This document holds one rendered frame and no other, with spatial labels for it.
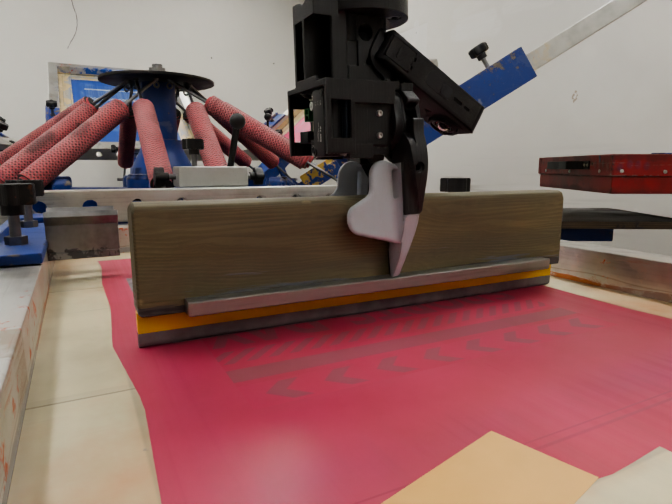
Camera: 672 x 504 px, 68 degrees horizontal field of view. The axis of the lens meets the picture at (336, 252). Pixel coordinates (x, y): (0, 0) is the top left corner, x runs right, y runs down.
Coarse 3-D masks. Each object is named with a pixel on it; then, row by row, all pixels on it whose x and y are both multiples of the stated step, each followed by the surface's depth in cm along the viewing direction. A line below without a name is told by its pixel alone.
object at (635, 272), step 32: (576, 256) 54; (608, 256) 50; (640, 256) 48; (0, 288) 36; (32, 288) 36; (608, 288) 51; (640, 288) 48; (0, 320) 28; (32, 320) 32; (0, 352) 23; (32, 352) 31; (0, 384) 20; (0, 416) 19; (0, 448) 18; (0, 480) 18
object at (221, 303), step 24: (480, 264) 45; (504, 264) 46; (528, 264) 47; (288, 288) 36; (312, 288) 37; (336, 288) 38; (360, 288) 39; (384, 288) 40; (192, 312) 33; (216, 312) 34
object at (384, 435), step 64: (128, 320) 40; (192, 384) 28; (384, 384) 28; (448, 384) 28; (512, 384) 28; (192, 448) 22; (256, 448) 22; (320, 448) 22; (384, 448) 22; (448, 448) 22; (576, 448) 22; (640, 448) 22
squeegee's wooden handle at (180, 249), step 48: (480, 192) 46; (528, 192) 48; (144, 240) 32; (192, 240) 33; (240, 240) 35; (288, 240) 37; (336, 240) 38; (432, 240) 43; (480, 240) 45; (528, 240) 48; (144, 288) 32; (192, 288) 34; (240, 288) 35
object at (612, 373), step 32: (544, 288) 51; (608, 320) 40; (640, 320) 40; (512, 352) 33; (544, 352) 33; (576, 352) 33; (608, 352) 33; (640, 352) 33; (544, 384) 28; (576, 384) 28; (608, 384) 28; (640, 384) 28; (608, 416) 25; (640, 416) 25
